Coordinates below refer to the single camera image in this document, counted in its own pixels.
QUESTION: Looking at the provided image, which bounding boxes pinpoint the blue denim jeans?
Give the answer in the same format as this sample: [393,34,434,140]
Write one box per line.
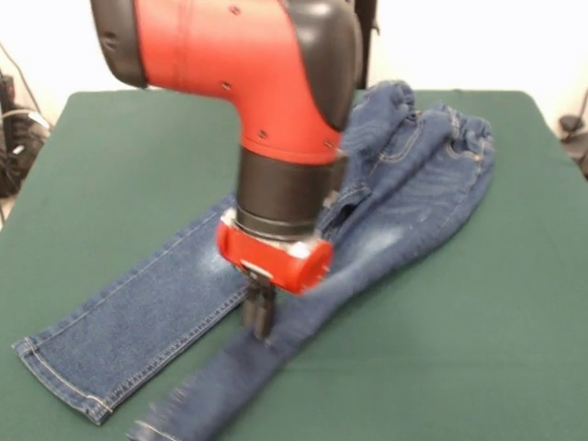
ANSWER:
[11,80,496,441]

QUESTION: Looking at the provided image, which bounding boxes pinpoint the black metal column stand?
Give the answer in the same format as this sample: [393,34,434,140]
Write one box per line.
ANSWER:
[348,0,382,91]

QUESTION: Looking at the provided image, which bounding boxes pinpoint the white cable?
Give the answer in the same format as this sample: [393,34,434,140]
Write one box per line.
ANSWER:
[0,106,51,137]

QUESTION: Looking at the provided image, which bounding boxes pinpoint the black upright power strip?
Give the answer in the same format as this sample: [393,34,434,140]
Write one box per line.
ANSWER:
[0,73,18,111]

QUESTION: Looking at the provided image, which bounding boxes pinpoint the black cable bundle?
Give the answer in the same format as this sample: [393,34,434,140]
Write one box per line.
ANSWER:
[0,106,52,198]

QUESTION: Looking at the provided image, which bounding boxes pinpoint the dark green table cloth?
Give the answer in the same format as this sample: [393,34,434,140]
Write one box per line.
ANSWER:
[0,89,588,441]

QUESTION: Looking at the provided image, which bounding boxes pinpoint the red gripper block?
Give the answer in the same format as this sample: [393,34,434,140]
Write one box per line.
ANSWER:
[214,210,333,342]

